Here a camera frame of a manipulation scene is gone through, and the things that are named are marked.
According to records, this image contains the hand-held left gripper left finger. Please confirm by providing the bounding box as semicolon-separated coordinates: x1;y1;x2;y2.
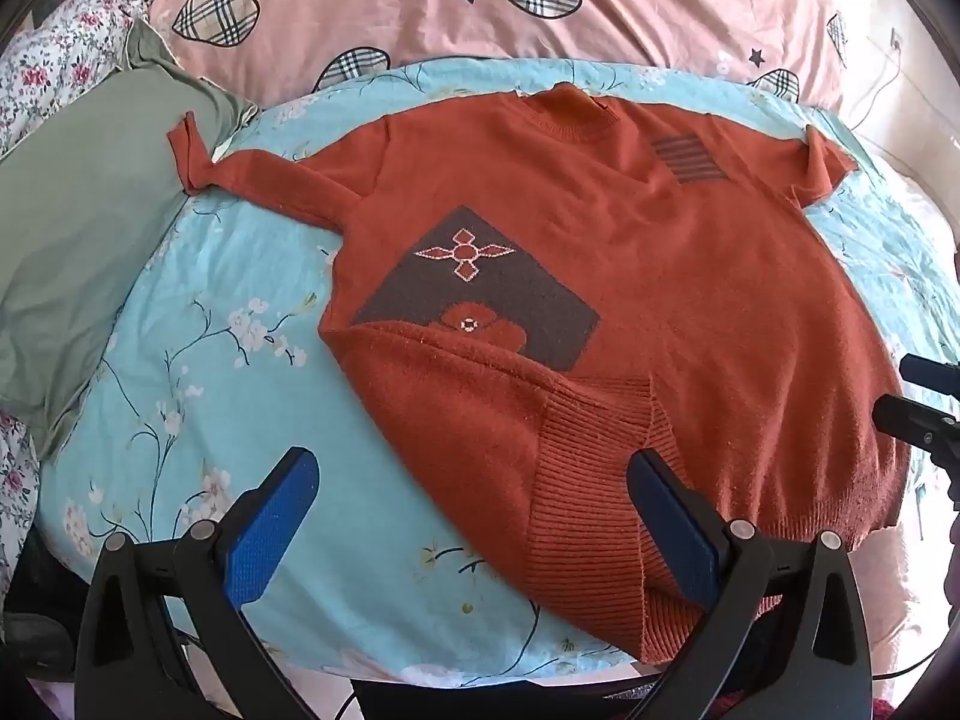
73;446;323;720

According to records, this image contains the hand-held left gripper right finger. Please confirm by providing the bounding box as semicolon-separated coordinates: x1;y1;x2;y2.
626;448;875;720

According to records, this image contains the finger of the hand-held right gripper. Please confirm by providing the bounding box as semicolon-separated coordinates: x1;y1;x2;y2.
898;354;960;392
872;393;960;460

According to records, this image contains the orange knitted sweater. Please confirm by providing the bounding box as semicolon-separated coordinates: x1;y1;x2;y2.
166;84;912;667

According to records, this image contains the light blue floral quilt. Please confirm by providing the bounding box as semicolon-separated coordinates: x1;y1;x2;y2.
37;60;960;691

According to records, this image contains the pale pink bed sheet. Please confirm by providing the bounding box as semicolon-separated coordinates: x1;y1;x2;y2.
862;517;953;683

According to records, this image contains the green pillow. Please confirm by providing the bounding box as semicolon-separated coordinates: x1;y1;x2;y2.
0;19;260;458

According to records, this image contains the white floral bed sheet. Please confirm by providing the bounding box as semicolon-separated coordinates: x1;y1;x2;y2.
0;0;173;593

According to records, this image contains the white cable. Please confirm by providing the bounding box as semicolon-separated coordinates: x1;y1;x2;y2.
850;41;901;130

